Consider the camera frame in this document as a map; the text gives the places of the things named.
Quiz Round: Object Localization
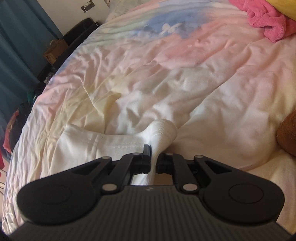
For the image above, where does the cream white garment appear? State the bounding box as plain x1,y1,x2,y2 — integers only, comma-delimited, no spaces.
50,120,177,185

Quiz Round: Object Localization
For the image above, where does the pile of clothes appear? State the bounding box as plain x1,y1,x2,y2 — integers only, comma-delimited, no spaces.
1,70,56,163

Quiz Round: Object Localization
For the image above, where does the person's right hand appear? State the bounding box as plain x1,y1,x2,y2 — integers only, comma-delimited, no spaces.
276,111,296,157

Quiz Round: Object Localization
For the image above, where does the pastel tie-dye bed duvet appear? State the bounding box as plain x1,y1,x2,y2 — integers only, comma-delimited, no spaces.
2,1,295,234

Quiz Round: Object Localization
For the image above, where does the brown paper bag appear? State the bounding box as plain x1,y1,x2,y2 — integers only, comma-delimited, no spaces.
43,39,68,66

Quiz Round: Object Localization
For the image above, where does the black sofa chair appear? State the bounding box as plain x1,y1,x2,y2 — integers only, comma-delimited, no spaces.
37,18,101,82

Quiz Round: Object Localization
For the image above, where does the teal curtain right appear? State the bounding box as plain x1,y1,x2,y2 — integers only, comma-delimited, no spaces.
1,1,62,138

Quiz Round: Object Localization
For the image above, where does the pink towel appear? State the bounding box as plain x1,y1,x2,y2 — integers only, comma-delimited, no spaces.
229,0,295,43

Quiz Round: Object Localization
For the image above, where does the wall socket plate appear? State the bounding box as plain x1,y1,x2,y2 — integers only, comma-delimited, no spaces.
81,0,95,13

